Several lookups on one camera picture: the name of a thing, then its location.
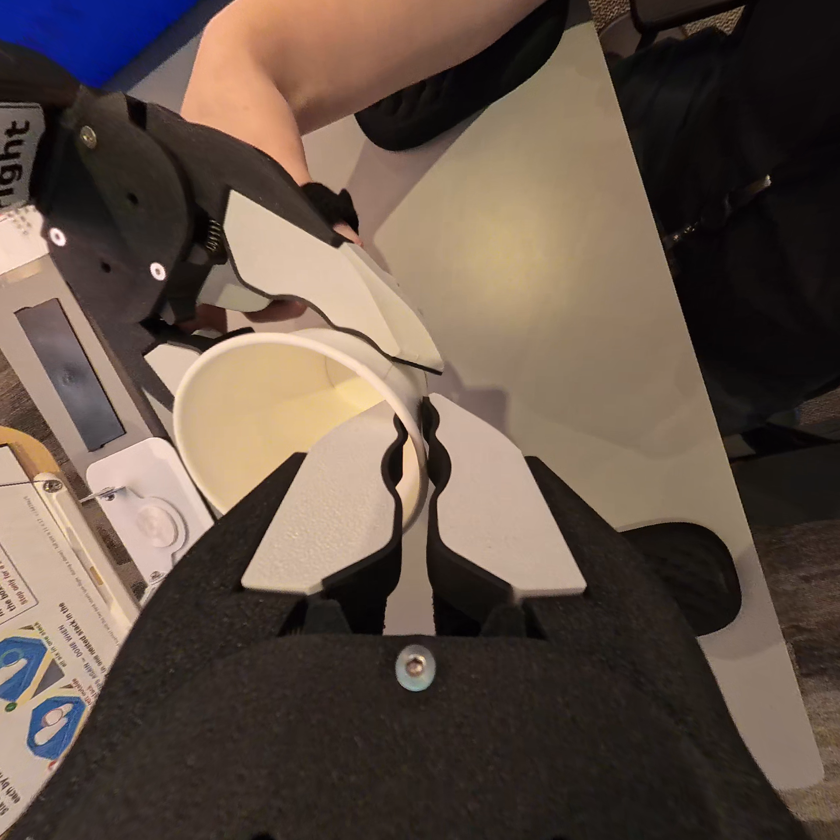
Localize person's right hand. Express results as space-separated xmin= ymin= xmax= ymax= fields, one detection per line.
xmin=178 ymin=98 xmax=363 ymax=333

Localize white paper cup green stripe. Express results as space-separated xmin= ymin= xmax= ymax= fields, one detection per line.
xmin=172 ymin=328 xmax=434 ymax=534

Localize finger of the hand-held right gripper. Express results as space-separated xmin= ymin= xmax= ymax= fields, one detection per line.
xmin=197 ymin=189 xmax=445 ymax=378
xmin=143 ymin=331 xmax=221 ymax=421

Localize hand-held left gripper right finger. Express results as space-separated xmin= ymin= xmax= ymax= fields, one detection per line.
xmin=422 ymin=395 xmax=588 ymax=632

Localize black desk strip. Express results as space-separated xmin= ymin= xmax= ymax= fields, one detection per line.
xmin=14 ymin=298 xmax=126 ymax=452

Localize person's black clothed torso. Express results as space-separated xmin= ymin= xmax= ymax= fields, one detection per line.
xmin=610 ymin=0 xmax=840 ymax=460

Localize printed instruction sheet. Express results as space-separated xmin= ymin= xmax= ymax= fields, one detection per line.
xmin=0 ymin=446 xmax=132 ymax=809

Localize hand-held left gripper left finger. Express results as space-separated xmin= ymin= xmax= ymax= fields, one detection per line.
xmin=240 ymin=410 xmax=404 ymax=632

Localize blue plastic bin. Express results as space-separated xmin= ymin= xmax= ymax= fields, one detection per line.
xmin=0 ymin=0 xmax=201 ymax=89

